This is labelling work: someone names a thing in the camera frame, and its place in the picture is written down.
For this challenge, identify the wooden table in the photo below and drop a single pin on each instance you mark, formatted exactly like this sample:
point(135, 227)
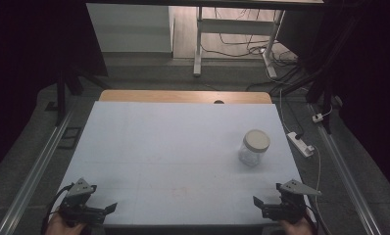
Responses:
point(170, 96)

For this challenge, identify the white metal desk frame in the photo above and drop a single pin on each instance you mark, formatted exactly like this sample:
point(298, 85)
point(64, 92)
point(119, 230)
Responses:
point(235, 26)

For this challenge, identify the white table mat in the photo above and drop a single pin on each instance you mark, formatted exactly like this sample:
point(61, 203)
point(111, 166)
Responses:
point(170, 156)

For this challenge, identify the person's right hand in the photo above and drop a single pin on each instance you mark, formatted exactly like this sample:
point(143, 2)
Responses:
point(294, 228)

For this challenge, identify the white cabinet panel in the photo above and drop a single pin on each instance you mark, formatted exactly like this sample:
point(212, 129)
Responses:
point(127, 29)

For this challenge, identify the small white adapter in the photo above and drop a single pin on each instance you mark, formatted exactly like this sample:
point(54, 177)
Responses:
point(317, 117)

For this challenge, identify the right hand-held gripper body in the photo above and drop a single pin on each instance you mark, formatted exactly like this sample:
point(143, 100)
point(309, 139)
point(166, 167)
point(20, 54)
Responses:
point(291, 204)

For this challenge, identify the person's left hand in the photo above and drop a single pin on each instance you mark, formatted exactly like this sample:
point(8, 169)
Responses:
point(60, 227)

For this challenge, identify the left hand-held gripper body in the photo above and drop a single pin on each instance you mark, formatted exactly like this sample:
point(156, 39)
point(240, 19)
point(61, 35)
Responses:
point(75, 204)

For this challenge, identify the aluminium floor rail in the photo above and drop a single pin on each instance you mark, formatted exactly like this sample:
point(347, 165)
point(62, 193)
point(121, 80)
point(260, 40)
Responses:
point(346, 173)
point(36, 173)

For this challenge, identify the black rectangular floor frame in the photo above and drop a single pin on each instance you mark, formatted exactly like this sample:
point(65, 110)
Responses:
point(65, 145)

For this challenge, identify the black metal stand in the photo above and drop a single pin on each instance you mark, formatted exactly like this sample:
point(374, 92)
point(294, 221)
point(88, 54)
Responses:
point(61, 98)
point(327, 98)

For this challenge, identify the white power strip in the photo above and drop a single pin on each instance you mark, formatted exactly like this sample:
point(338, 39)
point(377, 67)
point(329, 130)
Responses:
point(299, 143)

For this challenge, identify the round white jar lid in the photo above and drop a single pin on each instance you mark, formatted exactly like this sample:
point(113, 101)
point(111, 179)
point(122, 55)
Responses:
point(256, 140)

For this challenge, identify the clear glass jar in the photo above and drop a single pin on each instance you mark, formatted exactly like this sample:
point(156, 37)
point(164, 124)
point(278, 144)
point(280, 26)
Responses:
point(250, 157)

